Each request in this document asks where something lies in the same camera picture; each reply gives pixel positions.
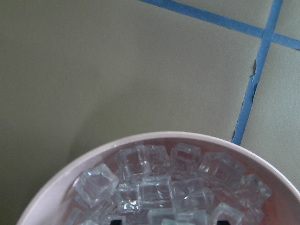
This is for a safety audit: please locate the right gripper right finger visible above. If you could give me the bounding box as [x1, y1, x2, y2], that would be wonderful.
[217, 220, 231, 225]

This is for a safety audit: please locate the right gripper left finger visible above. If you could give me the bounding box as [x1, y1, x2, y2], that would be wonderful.
[110, 219, 125, 225]

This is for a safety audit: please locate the clear ice cube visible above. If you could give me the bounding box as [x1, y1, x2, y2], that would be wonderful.
[139, 175, 173, 210]

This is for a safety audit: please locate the pink bowl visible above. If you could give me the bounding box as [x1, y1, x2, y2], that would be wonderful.
[17, 131, 300, 225]

